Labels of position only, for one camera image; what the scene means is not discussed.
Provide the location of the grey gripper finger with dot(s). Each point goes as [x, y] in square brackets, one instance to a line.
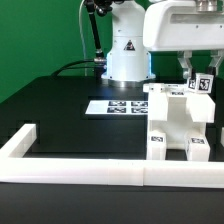
[184, 60]
[217, 57]

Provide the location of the white chair back frame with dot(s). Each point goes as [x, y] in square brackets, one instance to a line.
[177, 100]

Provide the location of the white chair seat part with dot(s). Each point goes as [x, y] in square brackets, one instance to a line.
[175, 129]

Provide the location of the white fiducial marker sheet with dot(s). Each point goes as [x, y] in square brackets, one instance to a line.
[109, 107]

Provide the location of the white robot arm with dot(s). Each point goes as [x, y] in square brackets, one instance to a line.
[128, 62]

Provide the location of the white U-shaped obstacle fence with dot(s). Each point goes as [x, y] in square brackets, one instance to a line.
[16, 168]

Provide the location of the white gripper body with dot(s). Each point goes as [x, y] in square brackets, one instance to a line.
[177, 25]

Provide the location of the white tagged cube nut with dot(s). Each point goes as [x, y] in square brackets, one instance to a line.
[222, 136]
[200, 83]

